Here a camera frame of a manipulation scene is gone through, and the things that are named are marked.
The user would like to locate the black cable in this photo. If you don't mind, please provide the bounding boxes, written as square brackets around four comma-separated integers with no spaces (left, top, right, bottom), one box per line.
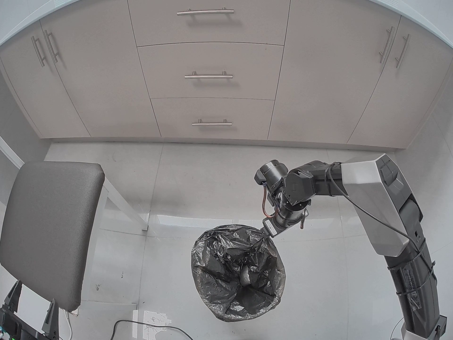
[327,162,427,256]
[113,319,194,340]

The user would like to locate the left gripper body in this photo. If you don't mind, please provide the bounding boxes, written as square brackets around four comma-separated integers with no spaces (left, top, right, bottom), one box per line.
[0,308,54,340]

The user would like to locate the beige cabinet with drawers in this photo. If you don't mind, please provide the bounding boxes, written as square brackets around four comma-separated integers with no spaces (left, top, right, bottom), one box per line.
[0,0,453,151]

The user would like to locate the grey padded chair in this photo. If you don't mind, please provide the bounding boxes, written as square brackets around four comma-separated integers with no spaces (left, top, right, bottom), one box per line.
[0,161,105,332]

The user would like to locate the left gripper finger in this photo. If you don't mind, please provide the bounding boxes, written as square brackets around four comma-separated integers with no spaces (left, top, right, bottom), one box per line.
[41,298,59,336]
[1,280,23,313]

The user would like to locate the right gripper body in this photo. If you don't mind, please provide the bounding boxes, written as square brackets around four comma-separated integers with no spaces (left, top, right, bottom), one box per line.
[263,199,311,238]

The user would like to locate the black plastic bag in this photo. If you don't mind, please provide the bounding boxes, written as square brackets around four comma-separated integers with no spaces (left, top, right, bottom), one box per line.
[191,225,286,322]

